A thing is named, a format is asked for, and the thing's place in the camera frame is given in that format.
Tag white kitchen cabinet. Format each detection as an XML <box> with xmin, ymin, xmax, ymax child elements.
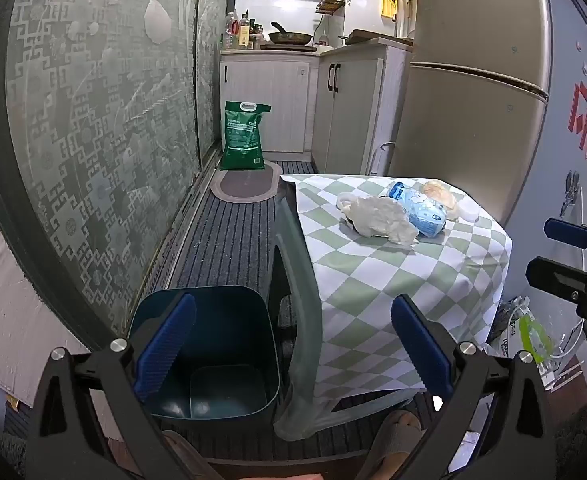
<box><xmin>220</xmin><ymin>50</ymin><xmax>321</xmax><ymax>153</ymax></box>

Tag grey wall sticker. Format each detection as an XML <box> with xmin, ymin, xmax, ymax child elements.
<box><xmin>563</xmin><ymin>170</ymin><xmax>581</xmax><ymax>211</ymax></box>

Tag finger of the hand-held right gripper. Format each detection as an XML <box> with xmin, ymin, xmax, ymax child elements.
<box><xmin>545</xmin><ymin>217</ymin><xmax>587</xmax><ymax>253</ymax></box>
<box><xmin>526</xmin><ymin>256</ymin><xmax>587</xmax><ymax>318</ymax></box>

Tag grey slipper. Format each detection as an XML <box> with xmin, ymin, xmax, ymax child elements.
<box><xmin>368</xmin><ymin>410</ymin><xmax>423</xmax><ymax>480</ymax></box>
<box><xmin>161</xmin><ymin>430</ymin><xmax>214</xmax><ymax>480</ymax></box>

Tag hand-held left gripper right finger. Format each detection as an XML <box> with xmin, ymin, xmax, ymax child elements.
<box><xmin>391</xmin><ymin>294</ymin><xmax>560</xmax><ymax>480</ymax></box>

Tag beige refrigerator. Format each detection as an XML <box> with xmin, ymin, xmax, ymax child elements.
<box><xmin>389</xmin><ymin>0</ymin><xmax>551</xmax><ymax>228</ymax></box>

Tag red wall stickers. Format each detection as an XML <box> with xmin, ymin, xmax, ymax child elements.
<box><xmin>568</xmin><ymin>40</ymin><xmax>587</xmax><ymax>161</ymax></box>

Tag grey striped floor rug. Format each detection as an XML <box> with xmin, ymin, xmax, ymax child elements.
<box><xmin>4</xmin><ymin>160</ymin><xmax>444</xmax><ymax>466</ymax></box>

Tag blue printed packet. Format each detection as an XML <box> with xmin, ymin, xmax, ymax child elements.
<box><xmin>386</xmin><ymin>181</ymin><xmax>448</xmax><ymax>238</ymax></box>

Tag wooden cutting board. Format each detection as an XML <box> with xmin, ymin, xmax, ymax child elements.
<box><xmin>346</xmin><ymin>30</ymin><xmax>399</xmax><ymax>43</ymax></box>

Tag frosted patterned sliding door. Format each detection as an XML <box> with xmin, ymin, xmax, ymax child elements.
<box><xmin>196</xmin><ymin>0</ymin><xmax>233</xmax><ymax>162</ymax></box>
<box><xmin>0</xmin><ymin>0</ymin><xmax>205</xmax><ymax>361</ymax></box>

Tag green rice bag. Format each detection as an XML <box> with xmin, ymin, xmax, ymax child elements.
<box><xmin>220</xmin><ymin>101</ymin><xmax>272</xmax><ymax>171</ymax></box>

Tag white plastic bag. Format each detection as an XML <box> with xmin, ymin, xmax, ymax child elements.
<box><xmin>336</xmin><ymin>191</ymin><xmax>420</xmax><ymax>247</ymax></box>

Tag clear bottle with red cap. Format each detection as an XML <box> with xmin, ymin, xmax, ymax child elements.
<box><xmin>224</xmin><ymin>12</ymin><xmax>239</xmax><ymax>50</ymax></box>

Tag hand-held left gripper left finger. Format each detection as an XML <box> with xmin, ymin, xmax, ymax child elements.
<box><xmin>26</xmin><ymin>292</ymin><xmax>198</xmax><ymax>480</ymax></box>

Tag dark teal trash bin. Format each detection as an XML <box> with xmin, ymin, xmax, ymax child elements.
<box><xmin>126</xmin><ymin>286</ymin><xmax>282</xmax><ymax>422</ymax></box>

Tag beige plastic bag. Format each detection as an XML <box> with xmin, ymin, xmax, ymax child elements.
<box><xmin>421</xmin><ymin>180</ymin><xmax>458</xmax><ymax>221</ymax></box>

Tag white curved handle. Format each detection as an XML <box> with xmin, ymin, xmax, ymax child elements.
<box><xmin>372</xmin><ymin>142</ymin><xmax>397</xmax><ymax>176</ymax></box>

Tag oval grey floor mat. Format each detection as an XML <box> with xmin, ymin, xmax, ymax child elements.
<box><xmin>210</xmin><ymin>161</ymin><xmax>283</xmax><ymax>204</ymax></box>

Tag white side cabinet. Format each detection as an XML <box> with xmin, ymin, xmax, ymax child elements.
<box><xmin>313</xmin><ymin>42</ymin><xmax>414</xmax><ymax>176</ymax></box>

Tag green white checkered tablecloth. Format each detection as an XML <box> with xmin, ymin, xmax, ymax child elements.
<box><xmin>280</xmin><ymin>174</ymin><xmax>513</xmax><ymax>393</ymax></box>

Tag clear bag with green print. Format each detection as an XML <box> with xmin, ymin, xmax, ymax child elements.
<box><xmin>488</xmin><ymin>297</ymin><xmax>559</xmax><ymax>376</ymax></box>

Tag black frying pan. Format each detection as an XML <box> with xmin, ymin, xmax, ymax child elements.
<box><xmin>268</xmin><ymin>22</ymin><xmax>314</xmax><ymax>45</ymax></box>

